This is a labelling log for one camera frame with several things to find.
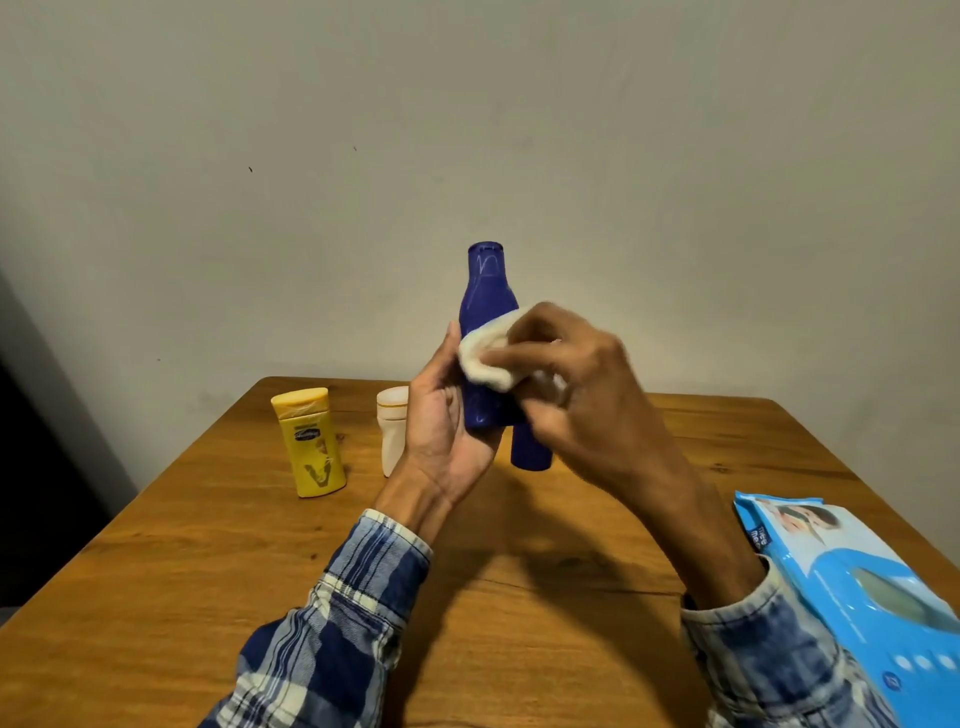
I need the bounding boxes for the person's right hand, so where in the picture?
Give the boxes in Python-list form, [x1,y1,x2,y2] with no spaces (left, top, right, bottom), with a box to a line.
[479,301,703,519]

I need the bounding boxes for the person's left hand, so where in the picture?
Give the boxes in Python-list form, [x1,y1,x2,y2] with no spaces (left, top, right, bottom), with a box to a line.
[389,320,504,515]

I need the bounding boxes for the white bottle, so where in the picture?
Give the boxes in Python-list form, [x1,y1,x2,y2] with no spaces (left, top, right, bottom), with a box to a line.
[375,385,411,479]

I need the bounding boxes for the dark blue bottle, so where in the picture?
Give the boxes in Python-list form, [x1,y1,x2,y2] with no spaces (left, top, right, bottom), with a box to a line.
[458,240,526,433]
[509,422,555,473]

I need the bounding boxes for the white wet wipe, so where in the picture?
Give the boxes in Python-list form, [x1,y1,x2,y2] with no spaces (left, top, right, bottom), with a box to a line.
[457,308,568,403]

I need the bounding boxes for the yellow bottle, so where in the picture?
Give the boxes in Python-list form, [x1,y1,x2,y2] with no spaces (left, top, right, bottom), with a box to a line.
[270,386,348,499]

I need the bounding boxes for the blue wet wipes pack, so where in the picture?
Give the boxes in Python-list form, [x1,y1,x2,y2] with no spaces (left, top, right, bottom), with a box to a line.
[733,491,960,728]

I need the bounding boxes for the person's right forearm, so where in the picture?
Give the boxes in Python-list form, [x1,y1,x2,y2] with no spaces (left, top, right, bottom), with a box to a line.
[629,457,901,728]

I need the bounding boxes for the person's left forearm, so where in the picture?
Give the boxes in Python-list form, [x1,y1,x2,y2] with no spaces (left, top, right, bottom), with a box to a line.
[198,464,451,728]

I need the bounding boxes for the wooden table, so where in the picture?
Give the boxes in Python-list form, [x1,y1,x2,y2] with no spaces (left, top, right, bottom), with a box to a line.
[0,376,960,728]

